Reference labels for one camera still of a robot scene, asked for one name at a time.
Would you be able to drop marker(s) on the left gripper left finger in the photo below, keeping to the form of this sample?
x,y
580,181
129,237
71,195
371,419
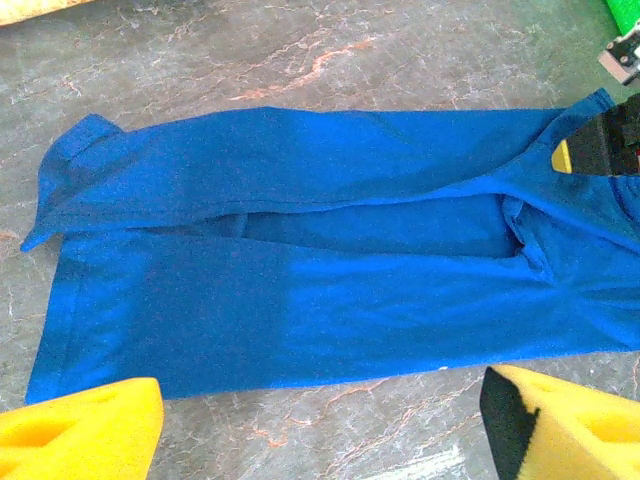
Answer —
x,y
75,435

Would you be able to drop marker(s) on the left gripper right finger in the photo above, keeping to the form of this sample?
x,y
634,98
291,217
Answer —
x,y
575,435

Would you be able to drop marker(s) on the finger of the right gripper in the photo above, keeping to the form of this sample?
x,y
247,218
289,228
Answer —
x,y
600,145

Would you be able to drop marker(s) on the blue printed t-shirt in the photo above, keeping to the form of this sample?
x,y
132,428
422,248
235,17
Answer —
x,y
300,300

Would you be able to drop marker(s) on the green plastic basket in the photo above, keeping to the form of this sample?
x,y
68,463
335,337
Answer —
x,y
627,12

